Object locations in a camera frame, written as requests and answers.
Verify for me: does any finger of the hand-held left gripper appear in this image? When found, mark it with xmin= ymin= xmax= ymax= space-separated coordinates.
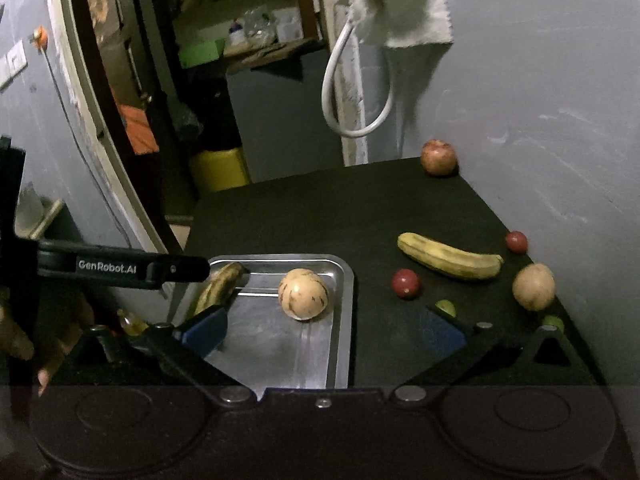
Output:
xmin=37 ymin=239 xmax=211 ymax=291

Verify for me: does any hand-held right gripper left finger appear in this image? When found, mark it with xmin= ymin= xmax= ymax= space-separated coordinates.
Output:
xmin=60 ymin=306 xmax=257 ymax=408

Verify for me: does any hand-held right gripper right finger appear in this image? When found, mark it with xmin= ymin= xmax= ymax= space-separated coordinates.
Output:
xmin=389 ymin=304 xmax=601 ymax=407

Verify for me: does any small spotted banana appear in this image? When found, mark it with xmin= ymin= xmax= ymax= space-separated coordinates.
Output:
xmin=192 ymin=261 xmax=247 ymax=318

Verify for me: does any round red fruit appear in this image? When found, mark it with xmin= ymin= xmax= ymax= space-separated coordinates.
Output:
xmin=391 ymin=268 xmax=421 ymax=300

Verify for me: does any metal tray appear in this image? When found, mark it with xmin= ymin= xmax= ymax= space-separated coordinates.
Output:
xmin=170 ymin=254 xmax=356 ymax=391

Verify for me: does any large yellow banana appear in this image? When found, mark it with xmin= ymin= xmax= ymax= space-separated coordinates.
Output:
xmin=397 ymin=232 xmax=504 ymax=281

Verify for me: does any round brown sapodilla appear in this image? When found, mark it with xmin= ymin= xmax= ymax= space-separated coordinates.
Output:
xmin=512 ymin=263 xmax=557 ymax=312

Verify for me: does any person's left hand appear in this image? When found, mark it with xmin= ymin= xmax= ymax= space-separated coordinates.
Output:
xmin=0 ymin=287 xmax=96 ymax=397

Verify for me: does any cream striped melon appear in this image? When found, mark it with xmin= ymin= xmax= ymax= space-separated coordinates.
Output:
xmin=278 ymin=268 xmax=330 ymax=320

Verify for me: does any orange cloth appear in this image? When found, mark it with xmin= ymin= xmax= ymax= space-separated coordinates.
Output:
xmin=116 ymin=104 xmax=160 ymax=156

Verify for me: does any yellow container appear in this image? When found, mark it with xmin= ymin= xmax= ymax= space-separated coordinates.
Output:
xmin=190 ymin=146 xmax=251 ymax=193

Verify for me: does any red-brown apple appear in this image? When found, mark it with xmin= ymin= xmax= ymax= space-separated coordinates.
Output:
xmin=419 ymin=139 xmax=458 ymax=177

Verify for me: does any green box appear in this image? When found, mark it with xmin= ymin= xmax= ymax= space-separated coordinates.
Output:
xmin=178 ymin=38 xmax=226 ymax=68

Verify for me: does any wooden shelf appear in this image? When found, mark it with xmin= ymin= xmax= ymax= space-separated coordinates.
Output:
xmin=220 ymin=35 xmax=321 ymax=75

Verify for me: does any white towel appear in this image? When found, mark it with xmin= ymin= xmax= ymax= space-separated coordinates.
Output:
xmin=345 ymin=0 xmax=455 ymax=50

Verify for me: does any white curved door frame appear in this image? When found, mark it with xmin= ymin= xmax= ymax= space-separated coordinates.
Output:
xmin=42 ymin=0 xmax=171 ymax=256

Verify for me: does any white light switch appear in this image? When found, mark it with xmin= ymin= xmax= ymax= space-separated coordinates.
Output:
xmin=0 ymin=40 xmax=27 ymax=90

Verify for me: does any white hose loop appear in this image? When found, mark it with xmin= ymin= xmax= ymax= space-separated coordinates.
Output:
xmin=321 ymin=15 xmax=394 ymax=138

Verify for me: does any brown wooden post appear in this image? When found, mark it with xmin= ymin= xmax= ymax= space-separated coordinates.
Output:
xmin=295 ymin=0 xmax=323 ymax=41

